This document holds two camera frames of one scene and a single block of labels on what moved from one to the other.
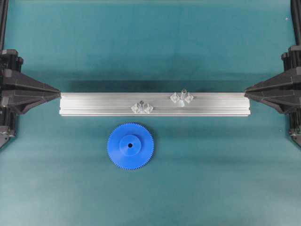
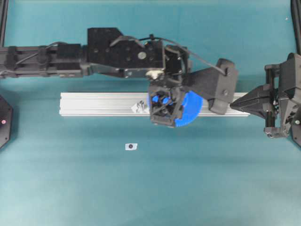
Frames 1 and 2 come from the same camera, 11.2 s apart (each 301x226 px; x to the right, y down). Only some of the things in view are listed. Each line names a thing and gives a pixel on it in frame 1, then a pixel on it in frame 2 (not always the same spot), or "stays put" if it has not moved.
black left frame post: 3,8 stays put
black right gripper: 282,92 -> 256,101
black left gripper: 19,92 -> 176,70
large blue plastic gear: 130,146 -> 192,107
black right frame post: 296,7 stays put
